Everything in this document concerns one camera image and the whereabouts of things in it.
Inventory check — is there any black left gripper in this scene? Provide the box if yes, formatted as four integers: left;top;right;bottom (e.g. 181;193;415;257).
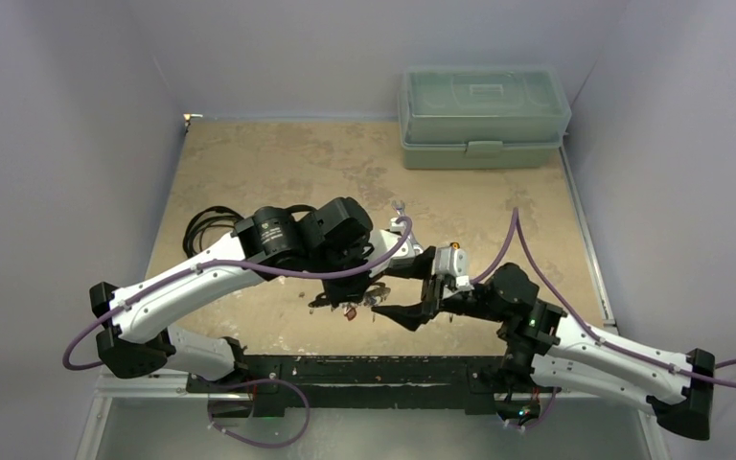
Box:
308;239;386;309

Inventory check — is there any grey key holder plate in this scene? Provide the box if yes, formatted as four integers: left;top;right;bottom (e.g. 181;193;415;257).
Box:
308;282;391;311

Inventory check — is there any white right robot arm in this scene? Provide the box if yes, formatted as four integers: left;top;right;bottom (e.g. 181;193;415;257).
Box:
373;263;716;441

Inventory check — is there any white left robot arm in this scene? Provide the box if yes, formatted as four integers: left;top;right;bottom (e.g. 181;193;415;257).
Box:
93;197;387;392

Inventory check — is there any silver open-end wrench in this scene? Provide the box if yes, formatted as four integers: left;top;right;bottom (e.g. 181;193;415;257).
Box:
391;200;405;216

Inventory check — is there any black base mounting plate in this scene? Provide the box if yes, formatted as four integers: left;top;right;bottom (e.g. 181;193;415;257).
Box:
186;355;552;420

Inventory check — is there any green plastic toolbox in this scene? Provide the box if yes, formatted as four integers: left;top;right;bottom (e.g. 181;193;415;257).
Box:
398;65;572;170

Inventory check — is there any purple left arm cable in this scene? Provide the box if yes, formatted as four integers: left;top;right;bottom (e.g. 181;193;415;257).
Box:
61;216;415;372

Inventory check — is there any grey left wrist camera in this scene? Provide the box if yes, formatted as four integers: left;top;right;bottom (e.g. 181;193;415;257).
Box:
367;217;420;277

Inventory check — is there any coiled black cable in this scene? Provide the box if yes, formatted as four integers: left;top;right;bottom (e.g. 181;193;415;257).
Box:
181;204;318;259

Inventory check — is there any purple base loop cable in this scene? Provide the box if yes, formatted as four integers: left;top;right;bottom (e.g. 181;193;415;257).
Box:
205;379;311;451

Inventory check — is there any aluminium frame rail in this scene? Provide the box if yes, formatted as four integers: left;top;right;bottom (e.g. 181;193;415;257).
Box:
95;370;188;399

